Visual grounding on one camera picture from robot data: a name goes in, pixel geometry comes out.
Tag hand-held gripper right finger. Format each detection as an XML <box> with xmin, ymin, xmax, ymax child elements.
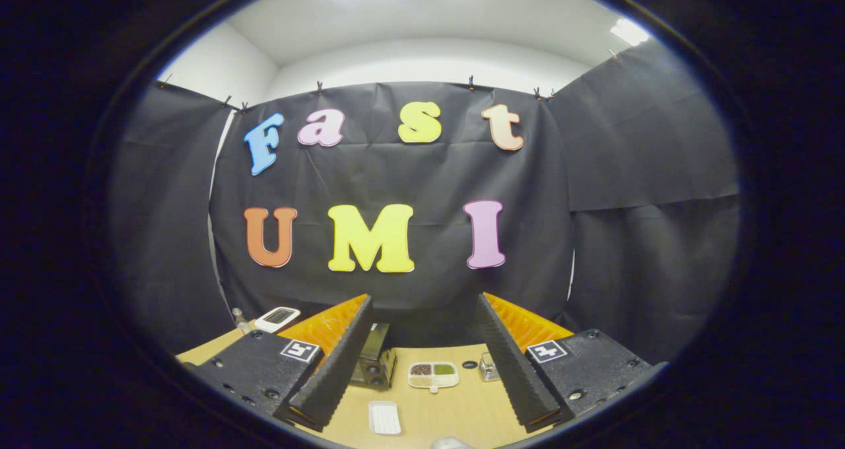
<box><xmin>477</xmin><ymin>292</ymin><xmax>667</xmax><ymax>434</ymax></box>

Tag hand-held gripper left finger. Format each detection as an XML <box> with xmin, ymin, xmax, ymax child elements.
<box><xmin>191</xmin><ymin>294</ymin><xmax>375</xmax><ymax>433</ymax></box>

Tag black toaster oven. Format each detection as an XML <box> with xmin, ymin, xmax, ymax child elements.
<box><xmin>349</xmin><ymin>322</ymin><xmax>399</xmax><ymax>392</ymax></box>

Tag white bread toaster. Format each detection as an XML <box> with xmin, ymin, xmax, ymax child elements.
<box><xmin>254</xmin><ymin>306</ymin><xmax>301</xmax><ymax>334</ymax></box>

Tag white rectangular tray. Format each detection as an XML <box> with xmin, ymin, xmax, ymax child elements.
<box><xmin>368</xmin><ymin>400</ymin><xmax>402</xmax><ymax>436</ymax></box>

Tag white divided bean dish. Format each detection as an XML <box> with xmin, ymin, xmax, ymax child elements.
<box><xmin>407</xmin><ymin>361</ymin><xmax>460</xmax><ymax>394</ymax></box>

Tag row of cloth clips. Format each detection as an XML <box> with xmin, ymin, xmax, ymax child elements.
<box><xmin>158</xmin><ymin>50</ymin><xmax>623</xmax><ymax>113</ymax></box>

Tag small ceiling light panel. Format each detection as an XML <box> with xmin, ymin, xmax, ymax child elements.
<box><xmin>609</xmin><ymin>17</ymin><xmax>651</xmax><ymax>47</ymax></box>

